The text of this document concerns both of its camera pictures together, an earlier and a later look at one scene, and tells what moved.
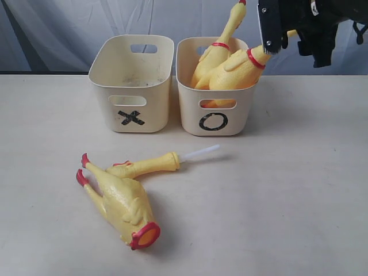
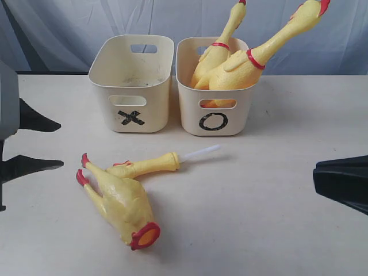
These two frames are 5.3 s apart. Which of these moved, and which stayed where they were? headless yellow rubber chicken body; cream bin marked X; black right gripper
Moved: black right gripper
Stayed: headless yellow rubber chicken body; cream bin marked X
